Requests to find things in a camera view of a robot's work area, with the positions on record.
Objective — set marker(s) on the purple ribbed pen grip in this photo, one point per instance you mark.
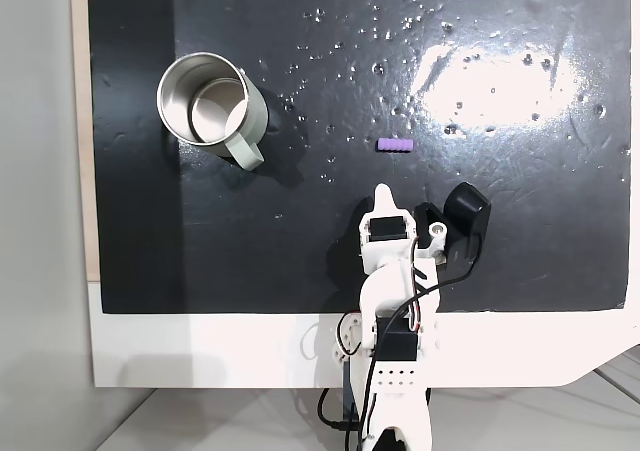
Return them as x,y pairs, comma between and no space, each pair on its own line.
395,144

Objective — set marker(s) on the black table mat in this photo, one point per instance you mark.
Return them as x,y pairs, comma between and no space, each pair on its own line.
300,231

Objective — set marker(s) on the white base board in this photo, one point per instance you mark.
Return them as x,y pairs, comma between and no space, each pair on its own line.
200,346

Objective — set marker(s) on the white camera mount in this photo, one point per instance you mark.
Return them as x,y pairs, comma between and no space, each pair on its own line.
436,238

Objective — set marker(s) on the black oval camera box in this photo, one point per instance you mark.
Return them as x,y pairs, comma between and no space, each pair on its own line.
467,211

